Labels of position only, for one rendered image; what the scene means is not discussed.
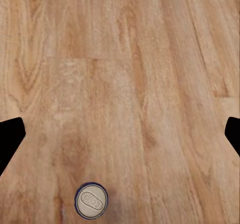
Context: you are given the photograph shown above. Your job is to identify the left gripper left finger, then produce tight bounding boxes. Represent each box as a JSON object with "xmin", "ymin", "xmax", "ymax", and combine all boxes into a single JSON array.
[{"xmin": 0, "ymin": 117, "xmax": 26, "ymax": 176}]

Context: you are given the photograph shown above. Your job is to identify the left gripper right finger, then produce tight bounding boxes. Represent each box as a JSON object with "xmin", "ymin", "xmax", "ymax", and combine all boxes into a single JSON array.
[{"xmin": 224, "ymin": 116, "xmax": 240, "ymax": 156}]

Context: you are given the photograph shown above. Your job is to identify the can of soda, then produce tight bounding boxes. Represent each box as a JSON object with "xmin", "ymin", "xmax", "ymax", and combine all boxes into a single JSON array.
[{"xmin": 74, "ymin": 182, "xmax": 108, "ymax": 220}]

